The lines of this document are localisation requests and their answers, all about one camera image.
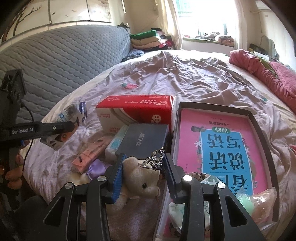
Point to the pink rolled comforter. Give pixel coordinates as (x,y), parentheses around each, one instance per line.
(278,78)

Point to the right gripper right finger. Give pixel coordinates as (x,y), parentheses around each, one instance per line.
(229,220)

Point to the purple satin pouch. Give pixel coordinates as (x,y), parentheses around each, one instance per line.
(97,168)

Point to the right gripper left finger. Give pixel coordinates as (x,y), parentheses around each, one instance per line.
(79,212)

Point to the pink fabric pouch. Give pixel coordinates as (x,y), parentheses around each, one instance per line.
(91,153)

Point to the blue white tissue pack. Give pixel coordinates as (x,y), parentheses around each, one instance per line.
(110,156)

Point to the green floral tissue pack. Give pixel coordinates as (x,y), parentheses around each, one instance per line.
(176,212)

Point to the electric fan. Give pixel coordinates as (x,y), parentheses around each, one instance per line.
(270,48)

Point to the dark navy small box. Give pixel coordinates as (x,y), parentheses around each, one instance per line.
(141,139)

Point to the red and white tissue box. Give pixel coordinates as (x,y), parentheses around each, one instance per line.
(116,111)

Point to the grey quilted headboard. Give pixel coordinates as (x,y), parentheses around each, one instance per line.
(58,61)

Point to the stack of folded blankets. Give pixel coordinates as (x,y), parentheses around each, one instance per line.
(152,40)

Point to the pink book in tray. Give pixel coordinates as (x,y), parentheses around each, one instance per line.
(225,142)

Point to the green ball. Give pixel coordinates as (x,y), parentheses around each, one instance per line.
(259,206)

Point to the silver tiara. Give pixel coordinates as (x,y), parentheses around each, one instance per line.
(155,161)

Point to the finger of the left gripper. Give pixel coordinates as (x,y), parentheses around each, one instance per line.
(49,129)

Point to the blankets on window sill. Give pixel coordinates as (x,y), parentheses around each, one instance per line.
(214,37)

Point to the cream teddy bear plush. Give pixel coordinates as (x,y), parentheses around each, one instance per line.
(138,182)

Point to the blue white plastic wrapper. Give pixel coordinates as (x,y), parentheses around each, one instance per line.
(75,113)

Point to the mauve strawberry bed quilt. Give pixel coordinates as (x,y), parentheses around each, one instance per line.
(188,76)

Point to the leopard print fabric pouch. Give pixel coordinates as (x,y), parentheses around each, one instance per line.
(199,176)

